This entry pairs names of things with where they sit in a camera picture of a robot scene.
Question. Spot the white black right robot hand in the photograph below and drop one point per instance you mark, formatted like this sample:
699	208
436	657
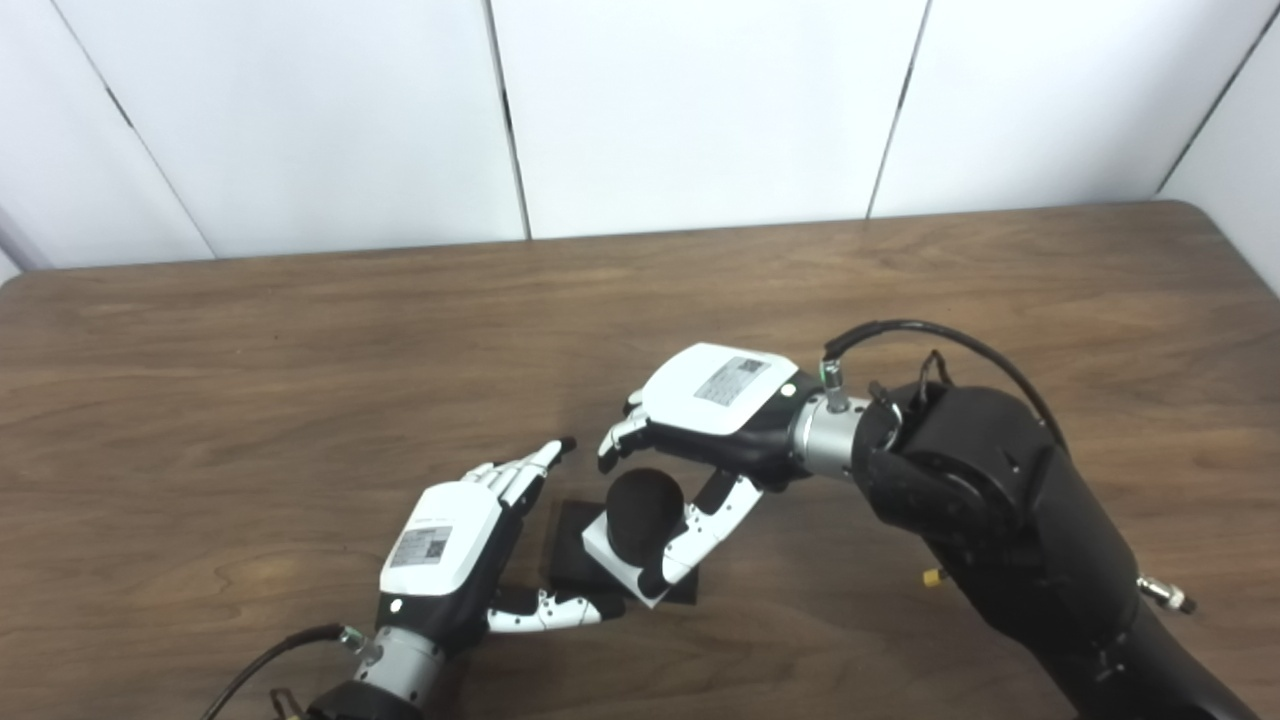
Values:
715	395

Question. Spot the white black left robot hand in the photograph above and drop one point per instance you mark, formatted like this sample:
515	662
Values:
440	545

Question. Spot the black peg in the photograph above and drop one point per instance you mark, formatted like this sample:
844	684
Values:
640	515

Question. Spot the white square piece with hole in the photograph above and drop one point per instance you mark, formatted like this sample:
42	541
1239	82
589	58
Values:
610	555

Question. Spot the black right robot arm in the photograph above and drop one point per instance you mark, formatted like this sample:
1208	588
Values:
1000	510

